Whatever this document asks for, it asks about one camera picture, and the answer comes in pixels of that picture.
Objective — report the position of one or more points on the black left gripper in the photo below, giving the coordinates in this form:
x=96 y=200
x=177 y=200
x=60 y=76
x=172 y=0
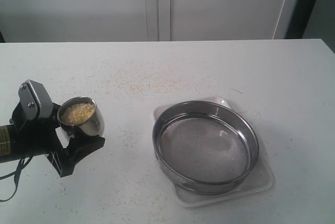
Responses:
x=64 y=160

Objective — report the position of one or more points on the white cabinet behind table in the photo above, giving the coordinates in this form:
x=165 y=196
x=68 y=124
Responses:
x=143 y=20

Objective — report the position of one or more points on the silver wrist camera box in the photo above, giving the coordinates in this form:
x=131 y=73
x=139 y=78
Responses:
x=35 y=100

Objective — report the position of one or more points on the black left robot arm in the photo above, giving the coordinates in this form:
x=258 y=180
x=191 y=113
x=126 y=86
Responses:
x=8 y=144

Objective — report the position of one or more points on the grain mixture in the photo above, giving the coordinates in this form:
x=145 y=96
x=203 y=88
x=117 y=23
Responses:
x=77 y=114

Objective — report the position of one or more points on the stainless steel cup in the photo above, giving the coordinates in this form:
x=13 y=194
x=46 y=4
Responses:
x=92 y=127

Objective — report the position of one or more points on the white square plastic tray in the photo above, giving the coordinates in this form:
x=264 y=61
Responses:
x=261 y=182

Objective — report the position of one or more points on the round steel mesh sieve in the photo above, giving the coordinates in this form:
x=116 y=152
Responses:
x=205 y=146

